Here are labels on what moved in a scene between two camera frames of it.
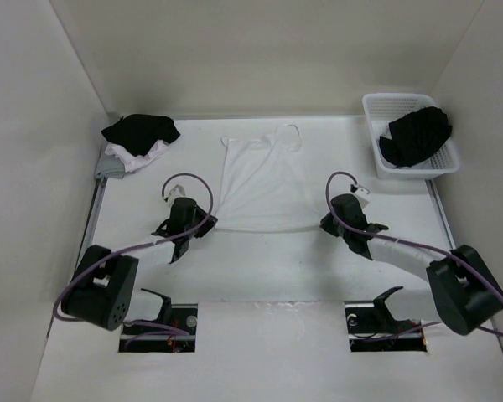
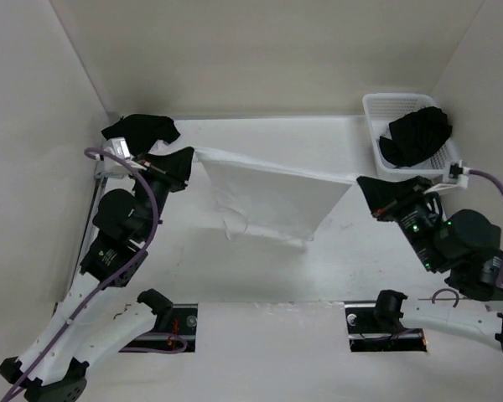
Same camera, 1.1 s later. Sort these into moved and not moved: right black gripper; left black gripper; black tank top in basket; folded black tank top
Moved: left black gripper; right black gripper
Not moved: folded black tank top; black tank top in basket
